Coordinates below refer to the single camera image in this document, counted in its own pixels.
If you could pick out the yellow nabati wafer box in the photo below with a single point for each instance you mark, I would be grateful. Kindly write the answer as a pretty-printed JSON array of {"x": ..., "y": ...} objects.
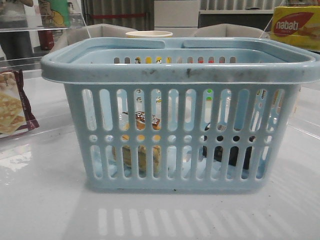
[{"x": 298, "y": 26}]

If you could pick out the grey sofa chair left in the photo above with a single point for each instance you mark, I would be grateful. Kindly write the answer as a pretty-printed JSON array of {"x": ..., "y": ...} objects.
[{"x": 74, "y": 35}]

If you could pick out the grey sofa chair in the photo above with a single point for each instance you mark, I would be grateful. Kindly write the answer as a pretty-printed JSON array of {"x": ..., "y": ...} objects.
[
  {"x": 230, "y": 30},
  {"x": 74, "y": 35}
]

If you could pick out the light blue plastic basket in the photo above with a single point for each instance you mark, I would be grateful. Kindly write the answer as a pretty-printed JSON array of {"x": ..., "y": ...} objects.
[{"x": 192, "y": 85}]

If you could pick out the clear acrylic shelf left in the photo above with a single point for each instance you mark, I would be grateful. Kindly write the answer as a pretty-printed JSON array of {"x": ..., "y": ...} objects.
[{"x": 15, "y": 39}]

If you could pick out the brown cracker snack bag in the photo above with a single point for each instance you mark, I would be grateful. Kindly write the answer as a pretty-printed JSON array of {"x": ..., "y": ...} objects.
[{"x": 16, "y": 115}]

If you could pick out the grey sofa chair right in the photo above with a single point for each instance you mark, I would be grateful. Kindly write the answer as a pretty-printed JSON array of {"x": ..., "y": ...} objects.
[{"x": 230, "y": 30}]

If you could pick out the packaged bread with brown label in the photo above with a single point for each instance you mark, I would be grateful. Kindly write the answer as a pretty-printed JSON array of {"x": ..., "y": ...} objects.
[{"x": 142, "y": 150}]

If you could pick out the paper cup with cartoon print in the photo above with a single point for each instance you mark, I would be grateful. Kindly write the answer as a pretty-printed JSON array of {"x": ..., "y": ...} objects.
[{"x": 149, "y": 34}]

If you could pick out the green cartoon snack bag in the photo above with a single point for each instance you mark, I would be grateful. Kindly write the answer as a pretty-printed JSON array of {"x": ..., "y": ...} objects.
[{"x": 54, "y": 13}]

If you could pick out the white cabinet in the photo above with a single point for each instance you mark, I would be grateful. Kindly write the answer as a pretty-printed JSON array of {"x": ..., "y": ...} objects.
[{"x": 176, "y": 13}]

